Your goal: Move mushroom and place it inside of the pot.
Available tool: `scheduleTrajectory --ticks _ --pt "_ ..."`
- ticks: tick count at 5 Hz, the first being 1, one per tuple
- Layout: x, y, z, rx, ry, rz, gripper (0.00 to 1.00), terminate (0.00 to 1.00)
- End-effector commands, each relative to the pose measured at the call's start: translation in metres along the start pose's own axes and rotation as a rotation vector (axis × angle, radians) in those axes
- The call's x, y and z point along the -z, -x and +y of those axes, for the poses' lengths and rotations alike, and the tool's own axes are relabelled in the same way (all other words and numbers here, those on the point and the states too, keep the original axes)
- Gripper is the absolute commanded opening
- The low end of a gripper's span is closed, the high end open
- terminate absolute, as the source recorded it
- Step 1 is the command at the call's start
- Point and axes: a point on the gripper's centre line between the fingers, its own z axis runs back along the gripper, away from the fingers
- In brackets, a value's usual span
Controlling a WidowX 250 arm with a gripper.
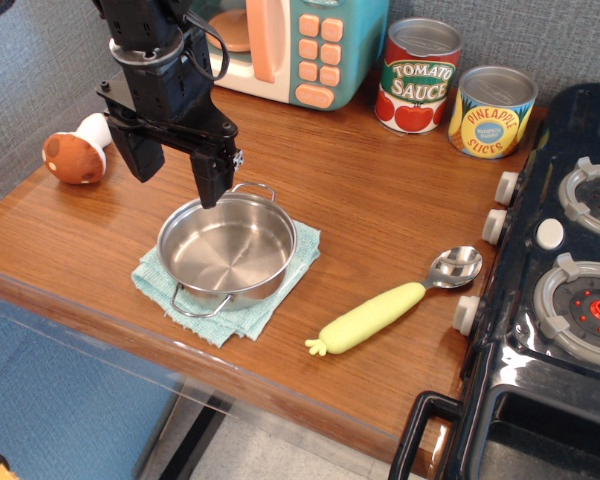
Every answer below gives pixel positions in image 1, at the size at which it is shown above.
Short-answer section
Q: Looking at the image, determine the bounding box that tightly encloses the grey stove knob middle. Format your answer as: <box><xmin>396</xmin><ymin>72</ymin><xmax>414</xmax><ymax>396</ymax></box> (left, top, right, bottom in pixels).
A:
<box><xmin>482</xmin><ymin>209</ymin><xmax>507</xmax><ymax>246</ymax></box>

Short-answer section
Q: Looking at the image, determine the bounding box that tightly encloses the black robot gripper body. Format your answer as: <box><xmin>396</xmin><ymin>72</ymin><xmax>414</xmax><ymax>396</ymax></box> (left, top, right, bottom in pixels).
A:
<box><xmin>98</xmin><ymin>26</ymin><xmax>243</xmax><ymax>170</ymax></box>

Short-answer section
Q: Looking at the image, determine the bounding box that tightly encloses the black toy stove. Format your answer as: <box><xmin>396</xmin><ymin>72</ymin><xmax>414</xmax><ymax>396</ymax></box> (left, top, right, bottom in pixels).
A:
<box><xmin>390</xmin><ymin>83</ymin><xmax>600</xmax><ymax>479</ymax></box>

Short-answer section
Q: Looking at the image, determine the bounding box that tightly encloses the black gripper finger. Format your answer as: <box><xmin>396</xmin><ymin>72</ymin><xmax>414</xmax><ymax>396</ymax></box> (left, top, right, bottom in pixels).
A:
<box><xmin>107</xmin><ymin>117</ymin><xmax>165</xmax><ymax>183</ymax></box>
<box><xmin>190</xmin><ymin>149</ymin><xmax>234</xmax><ymax>209</ymax></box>

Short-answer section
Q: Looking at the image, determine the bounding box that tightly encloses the grey stove knob bottom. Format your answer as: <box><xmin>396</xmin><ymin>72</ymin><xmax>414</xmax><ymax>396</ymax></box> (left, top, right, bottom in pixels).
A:
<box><xmin>452</xmin><ymin>296</ymin><xmax>480</xmax><ymax>336</ymax></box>

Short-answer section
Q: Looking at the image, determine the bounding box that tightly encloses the spoon with yellow-green handle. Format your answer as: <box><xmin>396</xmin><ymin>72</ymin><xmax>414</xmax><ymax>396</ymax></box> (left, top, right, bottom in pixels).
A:
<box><xmin>305</xmin><ymin>246</ymin><xmax>483</xmax><ymax>356</ymax></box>

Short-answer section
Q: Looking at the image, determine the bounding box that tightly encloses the tomato sauce can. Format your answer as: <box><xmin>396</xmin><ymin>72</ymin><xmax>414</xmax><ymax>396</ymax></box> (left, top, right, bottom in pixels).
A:
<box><xmin>375</xmin><ymin>17</ymin><xmax>463</xmax><ymax>134</ymax></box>

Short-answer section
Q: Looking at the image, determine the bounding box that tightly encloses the teal toy microwave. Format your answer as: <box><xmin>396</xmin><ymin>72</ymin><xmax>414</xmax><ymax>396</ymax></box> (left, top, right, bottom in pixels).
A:
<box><xmin>191</xmin><ymin>0</ymin><xmax>389</xmax><ymax>111</ymax></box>

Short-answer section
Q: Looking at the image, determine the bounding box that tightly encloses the stainless steel pot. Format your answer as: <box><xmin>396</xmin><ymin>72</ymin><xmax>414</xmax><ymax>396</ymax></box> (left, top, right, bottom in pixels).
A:
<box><xmin>156</xmin><ymin>182</ymin><xmax>298</xmax><ymax>319</ymax></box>

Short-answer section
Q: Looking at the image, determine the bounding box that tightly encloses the pineapple slices can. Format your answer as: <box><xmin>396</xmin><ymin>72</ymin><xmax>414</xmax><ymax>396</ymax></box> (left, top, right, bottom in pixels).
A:
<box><xmin>448</xmin><ymin>66</ymin><xmax>538</xmax><ymax>159</ymax></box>

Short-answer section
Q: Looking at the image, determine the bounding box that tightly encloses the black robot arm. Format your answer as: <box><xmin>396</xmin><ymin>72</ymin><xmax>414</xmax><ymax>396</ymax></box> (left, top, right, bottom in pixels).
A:
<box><xmin>95</xmin><ymin>1</ymin><xmax>242</xmax><ymax>209</ymax></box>

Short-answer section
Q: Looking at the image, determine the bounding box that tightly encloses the grey stove knob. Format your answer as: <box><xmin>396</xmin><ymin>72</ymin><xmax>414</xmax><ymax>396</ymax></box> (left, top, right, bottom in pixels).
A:
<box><xmin>452</xmin><ymin>296</ymin><xmax>480</xmax><ymax>336</ymax></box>
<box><xmin>494</xmin><ymin>171</ymin><xmax>519</xmax><ymax>206</ymax></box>
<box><xmin>482</xmin><ymin>209</ymin><xmax>507</xmax><ymax>246</ymax></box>

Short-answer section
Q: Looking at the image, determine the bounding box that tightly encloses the grey stove knob top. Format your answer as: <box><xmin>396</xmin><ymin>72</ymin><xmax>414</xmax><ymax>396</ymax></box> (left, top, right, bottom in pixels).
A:
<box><xmin>494</xmin><ymin>171</ymin><xmax>519</xmax><ymax>206</ymax></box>

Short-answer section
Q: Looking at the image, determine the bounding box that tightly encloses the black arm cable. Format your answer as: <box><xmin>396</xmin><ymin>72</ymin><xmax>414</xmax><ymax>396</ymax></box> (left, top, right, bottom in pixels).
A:
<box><xmin>182</xmin><ymin>10</ymin><xmax>230</xmax><ymax>82</ymax></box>

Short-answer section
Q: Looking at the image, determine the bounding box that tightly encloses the teal folded cloth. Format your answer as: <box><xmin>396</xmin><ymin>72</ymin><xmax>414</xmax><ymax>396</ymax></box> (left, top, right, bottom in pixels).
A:
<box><xmin>131</xmin><ymin>221</ymin><xmax>320</xmax><ymax>348</ymax></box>

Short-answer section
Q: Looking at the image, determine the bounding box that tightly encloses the brown white plush mushroom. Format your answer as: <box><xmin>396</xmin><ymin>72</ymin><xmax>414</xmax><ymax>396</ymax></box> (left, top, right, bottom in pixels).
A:
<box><xmin>41</xmin><ymin>113</ymin><xmax>112</xmax><ymax>185</ymax></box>

